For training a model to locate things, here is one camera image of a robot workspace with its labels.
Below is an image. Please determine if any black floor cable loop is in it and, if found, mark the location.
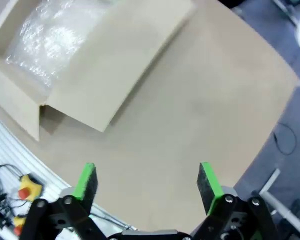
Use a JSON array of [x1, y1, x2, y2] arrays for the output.
[[273, 123, 297, 156]]

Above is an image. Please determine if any yellow emergency stop button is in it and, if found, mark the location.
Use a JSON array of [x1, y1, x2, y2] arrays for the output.
[[13, 214, 28, 236], [17, 174, 43, 201]]

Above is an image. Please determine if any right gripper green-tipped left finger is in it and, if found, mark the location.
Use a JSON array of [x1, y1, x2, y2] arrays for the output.
[[19, 162, 108, 240]]

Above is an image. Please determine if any white ribbed aluminium rail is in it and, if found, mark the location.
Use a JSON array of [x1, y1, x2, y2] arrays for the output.
[[0, 109, 73, 240]]

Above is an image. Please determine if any clear bubble wrap sheet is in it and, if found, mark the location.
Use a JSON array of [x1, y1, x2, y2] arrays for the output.
[[4, 0, 111, 93]]

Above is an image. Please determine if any open brown cardboard box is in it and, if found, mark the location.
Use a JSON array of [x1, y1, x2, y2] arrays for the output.
[[0, 0, 193, 142]]

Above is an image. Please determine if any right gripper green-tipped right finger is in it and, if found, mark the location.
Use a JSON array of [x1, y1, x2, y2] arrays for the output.
[[193, 161, 278, 240]]

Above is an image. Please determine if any black cable bundle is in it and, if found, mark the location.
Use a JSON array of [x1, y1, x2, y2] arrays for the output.
[[0, 163, 23, 227]]

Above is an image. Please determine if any white metal table leg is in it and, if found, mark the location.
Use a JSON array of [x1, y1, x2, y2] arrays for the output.
[[258, 168, 300, 238]]

